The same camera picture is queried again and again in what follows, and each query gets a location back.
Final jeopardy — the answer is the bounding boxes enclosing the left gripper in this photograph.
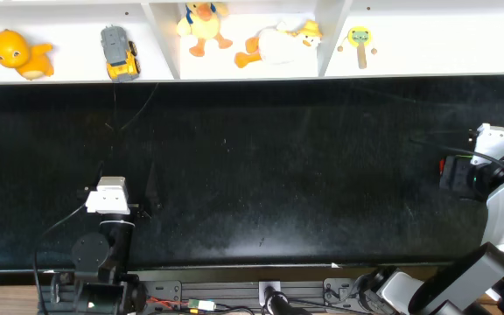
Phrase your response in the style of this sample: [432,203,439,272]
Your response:
[128,160,163,220]

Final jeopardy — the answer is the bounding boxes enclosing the grey and yellow toy truck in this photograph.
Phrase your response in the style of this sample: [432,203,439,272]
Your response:
[99,24,143,83]

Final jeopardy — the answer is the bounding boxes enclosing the yellow wooden rattle drum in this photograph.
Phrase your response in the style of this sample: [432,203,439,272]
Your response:
[336,25,379,71]

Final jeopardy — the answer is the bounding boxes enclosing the yellow plush duck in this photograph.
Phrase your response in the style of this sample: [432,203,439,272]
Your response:
[175,2,235,59]

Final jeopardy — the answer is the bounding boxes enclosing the white plush duck with hat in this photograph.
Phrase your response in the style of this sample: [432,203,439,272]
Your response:
[234,19,324,69]

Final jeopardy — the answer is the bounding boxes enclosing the yellow rubber duck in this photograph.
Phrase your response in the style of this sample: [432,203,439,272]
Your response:
[0,29,55,81]

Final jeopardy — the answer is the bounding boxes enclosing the white shelf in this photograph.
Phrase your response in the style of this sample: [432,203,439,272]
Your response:
[0,0,504,86]

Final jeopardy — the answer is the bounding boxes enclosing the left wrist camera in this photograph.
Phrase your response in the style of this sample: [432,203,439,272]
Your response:
[85,176,131,216]

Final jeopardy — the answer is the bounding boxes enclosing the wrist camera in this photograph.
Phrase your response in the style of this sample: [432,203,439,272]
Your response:
[85,176,131,216]
[470,122,504,167]

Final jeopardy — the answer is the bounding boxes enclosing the mounting rail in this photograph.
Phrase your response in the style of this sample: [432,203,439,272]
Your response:
[140,278,369,315]

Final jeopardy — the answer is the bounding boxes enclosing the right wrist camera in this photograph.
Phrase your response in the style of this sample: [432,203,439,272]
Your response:
[470,122,504,167]

